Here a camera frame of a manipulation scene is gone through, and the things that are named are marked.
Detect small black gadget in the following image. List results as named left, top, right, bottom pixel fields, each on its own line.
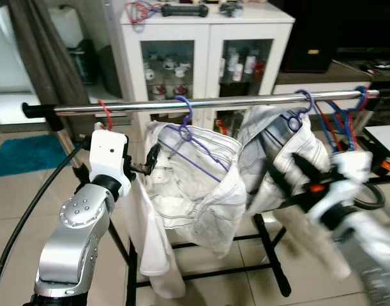
left=219, top=0, right=245, bottom=17

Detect white table black legs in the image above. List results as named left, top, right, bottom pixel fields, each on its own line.
left=363, top=124, right=390, bottom=187

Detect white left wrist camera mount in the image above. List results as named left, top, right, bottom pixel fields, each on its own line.
left=87, top=129, right=133, bottom=198

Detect white glass-door cabinet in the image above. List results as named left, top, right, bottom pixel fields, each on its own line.
left=120, top=5, right=296, bottom=141

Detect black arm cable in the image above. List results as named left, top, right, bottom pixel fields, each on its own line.
left=0, top=135, right=93, bottom=300
left=351, top=180, right=388, bottom=212

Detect plain white garment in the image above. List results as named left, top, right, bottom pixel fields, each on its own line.
left=120, top=175, right=188, bottom=300

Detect grey curtain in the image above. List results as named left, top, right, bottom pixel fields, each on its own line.
left=8, top=0, right=93, bottom=125

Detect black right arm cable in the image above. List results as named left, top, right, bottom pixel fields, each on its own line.
left=351, top=180, right=388, bottom=212

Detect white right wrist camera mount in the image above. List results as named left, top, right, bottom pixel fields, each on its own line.
left=330, top=150, right=375, bottom=192

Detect teal rug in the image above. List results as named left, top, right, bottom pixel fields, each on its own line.
left=0, top=134, right=73, bottom=180

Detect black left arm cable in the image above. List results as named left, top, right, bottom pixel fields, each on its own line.
left=0, top=135, right=93, bottom=300

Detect dark TV bench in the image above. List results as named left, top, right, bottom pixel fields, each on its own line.
left=274, top=59, right=390, bottom=90

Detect blue wire hanger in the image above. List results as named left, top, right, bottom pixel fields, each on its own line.
left=313, top=86, right=369, bottom=157

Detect black speaker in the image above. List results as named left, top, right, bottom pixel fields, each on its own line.
left=296, top=0, right=341, bottom=73

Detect black television screen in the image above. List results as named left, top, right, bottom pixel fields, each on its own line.
left=339, top=0, right=390, bottom=55

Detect long black gadget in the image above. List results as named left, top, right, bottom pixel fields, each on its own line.
left=160, top=3, right=209, bottom=18

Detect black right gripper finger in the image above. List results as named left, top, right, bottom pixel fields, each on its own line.
left=266, top=162, right=304, bottom=200
left=290, top=151, right=325, bottom=185

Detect tangled red blue hangers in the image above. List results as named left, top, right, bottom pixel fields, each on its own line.
left=123, top=0, right=162, bottom=25

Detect white plastic jug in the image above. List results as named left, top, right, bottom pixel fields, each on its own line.
left=48, top=5, right=86, bottom=50

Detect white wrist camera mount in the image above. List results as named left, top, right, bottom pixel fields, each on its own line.
left=87, top=129, right=133, bottom=198
left=330, top=150, right=375, bottom=192

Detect white denim jeans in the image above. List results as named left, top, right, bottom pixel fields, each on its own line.
left=142, top=120, right=248, bottom=259
left=236, top=104, right=339, bottom=216

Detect chrome clothes rack rail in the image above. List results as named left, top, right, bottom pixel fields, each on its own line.
left=21, top=89, right=382, bottom=119

